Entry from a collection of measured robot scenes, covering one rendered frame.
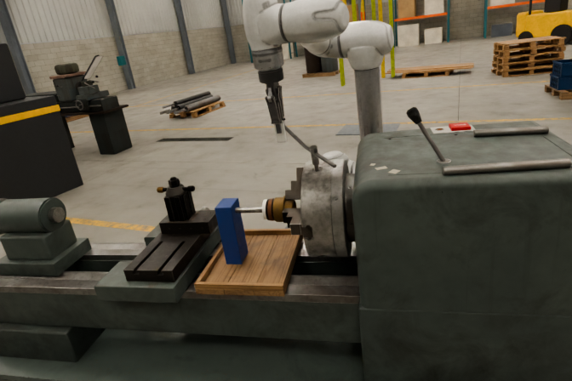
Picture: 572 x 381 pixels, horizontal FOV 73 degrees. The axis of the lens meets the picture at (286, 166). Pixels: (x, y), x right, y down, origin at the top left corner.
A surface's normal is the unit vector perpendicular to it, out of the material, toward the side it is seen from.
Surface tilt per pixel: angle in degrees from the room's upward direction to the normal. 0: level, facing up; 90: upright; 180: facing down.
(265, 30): 98
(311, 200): 56
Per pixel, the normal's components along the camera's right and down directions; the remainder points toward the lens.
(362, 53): -0.32, 0.51
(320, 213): -0.24, 0.00
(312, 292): -0.13, -0.93
